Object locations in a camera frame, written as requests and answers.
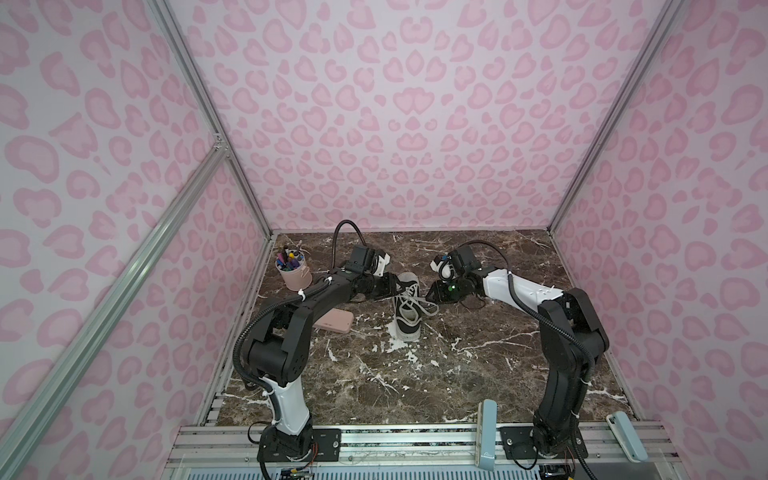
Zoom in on black white sneaker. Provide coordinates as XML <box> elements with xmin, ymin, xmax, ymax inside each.
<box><xmin>393</xmin><ymin>272</ymin><xmax>439</xmax><ymax>342</ymax></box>

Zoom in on white shoelace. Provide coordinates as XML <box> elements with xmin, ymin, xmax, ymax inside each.
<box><xmin>394</xmin><ymin>282</ymin><xmax>439</xmax><ymax>322</ymax></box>

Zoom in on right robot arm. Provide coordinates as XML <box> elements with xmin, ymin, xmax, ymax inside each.
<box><xmin>427</xmin><ymin>262</ymin><xmax>609</xmax><ymax>457</ymax></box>

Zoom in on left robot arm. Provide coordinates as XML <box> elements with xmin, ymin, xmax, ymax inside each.
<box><xmin>232</xmin><ymin>269</ymin><xmax>406</xmax><ymax>453</ymax></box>

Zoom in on pink rectangular case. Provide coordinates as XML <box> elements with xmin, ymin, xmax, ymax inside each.
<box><xmin>314</xmin><ymin>308</ymin><xmax>355</xmax><ymax>334</ymax></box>

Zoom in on pink pen cup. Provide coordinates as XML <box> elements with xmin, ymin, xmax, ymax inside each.
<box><xmin>276</xmin><ymin>250</ymin><xmax>312</xmax><ymax>292</ymax></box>

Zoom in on pens in cup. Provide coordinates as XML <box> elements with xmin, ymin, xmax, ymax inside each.
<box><xmin>275</xmin><ymin>246</ymin><xmax>304</xmax><ymax>272</ymax></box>

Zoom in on light blue clamp centre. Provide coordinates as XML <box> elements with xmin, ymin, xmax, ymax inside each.
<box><xmin>474</xmin><ymin>399</ymin><xmax>498</xmax><ymax>471</ymax></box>

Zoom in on light blue clamp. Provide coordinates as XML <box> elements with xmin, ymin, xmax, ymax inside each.
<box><xmin>474</xmin><ymin>399</ymin><xmax>498</xmax><ymax>471</ymax></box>
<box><xmin>606</xmin><ymin>411</ymin><xmax>649</xmax><ymax>463</ymax></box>

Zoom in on light blue clamp right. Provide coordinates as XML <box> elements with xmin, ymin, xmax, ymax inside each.
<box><xmin>606</xmin><ymin>411</ymin><xmax>649</xmax><ymax>463</ymax></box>

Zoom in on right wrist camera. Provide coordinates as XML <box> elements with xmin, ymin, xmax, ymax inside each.
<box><xmin>430</xmin><ymin>245</ymin><xmax>482</xmax><ymax>281</ymax></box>

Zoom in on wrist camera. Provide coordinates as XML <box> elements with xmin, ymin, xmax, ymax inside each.
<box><xmin>430</xmin><ymin>245</ymin><xmax>482</xmax><ymax>281</ymax></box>
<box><xmin>344</xmin><ymin>245</ymin><xmax>391</xmax><ymax>277</ymax></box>

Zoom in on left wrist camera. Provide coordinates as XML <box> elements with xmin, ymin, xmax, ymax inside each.
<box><xmin>344</xmin><ymin>245</ymin><xmax>391</xmax><ymax>277</ymax></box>

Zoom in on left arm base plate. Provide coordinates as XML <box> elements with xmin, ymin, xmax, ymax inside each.
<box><xmin>256</xmin><ymin>427</ymin><xmax>342</xmax><ymax>464</ymax></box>

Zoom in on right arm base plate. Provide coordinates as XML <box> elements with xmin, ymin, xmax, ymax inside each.
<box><xmin>498</xmin><ymin>425</ymin><xmax>589</xmax><ymax>463</ymax></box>

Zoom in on aluminium rail base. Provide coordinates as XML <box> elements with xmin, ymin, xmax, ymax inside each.
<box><xmin>161</xmin><ymin>421</ymin><xmax>688</xmax><ymax>479</ymax></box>

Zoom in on diagonal aluminium frame bar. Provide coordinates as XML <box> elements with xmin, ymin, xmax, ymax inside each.
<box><xmin>1</xmin><ymin>144</ymin><xmax>229</xmax><ymax>479</ymax></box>

